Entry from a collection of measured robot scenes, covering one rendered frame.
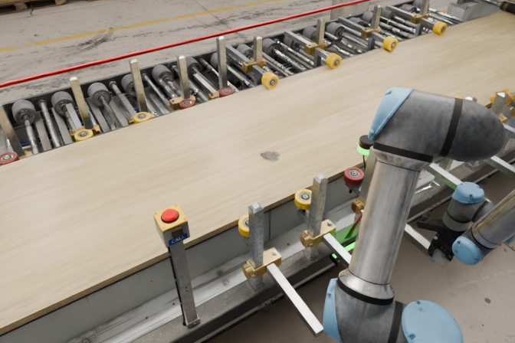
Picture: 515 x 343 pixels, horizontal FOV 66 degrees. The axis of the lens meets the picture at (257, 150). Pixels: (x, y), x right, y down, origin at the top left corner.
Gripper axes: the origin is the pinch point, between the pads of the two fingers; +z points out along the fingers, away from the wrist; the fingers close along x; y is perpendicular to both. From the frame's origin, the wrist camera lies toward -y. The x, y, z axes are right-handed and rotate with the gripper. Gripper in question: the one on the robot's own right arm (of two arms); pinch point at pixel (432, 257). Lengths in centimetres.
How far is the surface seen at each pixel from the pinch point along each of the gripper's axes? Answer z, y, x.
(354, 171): -8.6, -41.9, 0.1
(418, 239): -3.4, -6.7, -0.8
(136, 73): -26, -138, -57
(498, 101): -26, -30, 69
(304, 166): -7, -56, -14
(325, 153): -7, -58, -1
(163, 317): 21, -41, -87
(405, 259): 83, -36, 54
